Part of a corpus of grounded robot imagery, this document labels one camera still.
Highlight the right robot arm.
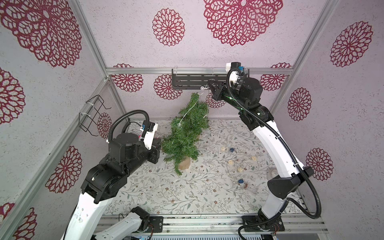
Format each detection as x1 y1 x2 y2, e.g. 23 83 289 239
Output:
207 67 322 239

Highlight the clear tape roll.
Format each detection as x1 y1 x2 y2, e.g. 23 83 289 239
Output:
267 168 279 181

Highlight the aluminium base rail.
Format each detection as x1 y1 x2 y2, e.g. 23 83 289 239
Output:
149 214 329 236

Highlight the green christmas tree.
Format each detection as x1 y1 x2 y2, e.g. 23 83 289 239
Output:
162 93 209 176

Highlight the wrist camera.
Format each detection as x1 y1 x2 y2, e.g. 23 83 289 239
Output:
139 121 158 150
226 62 250 89

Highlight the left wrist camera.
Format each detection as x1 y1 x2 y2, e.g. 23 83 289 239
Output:
139 121 158 150

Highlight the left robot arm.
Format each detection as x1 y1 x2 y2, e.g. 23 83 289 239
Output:
62 110 161 240

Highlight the black wire wall rack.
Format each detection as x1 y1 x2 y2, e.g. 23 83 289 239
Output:
78 95 111 137

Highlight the grey wall shelf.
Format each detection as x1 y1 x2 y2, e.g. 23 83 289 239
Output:
171 68 250 91

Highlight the clear string light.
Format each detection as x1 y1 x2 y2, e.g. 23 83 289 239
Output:
178 84 209 127

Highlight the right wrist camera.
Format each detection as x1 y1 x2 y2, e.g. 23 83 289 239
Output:
226 62 250 89

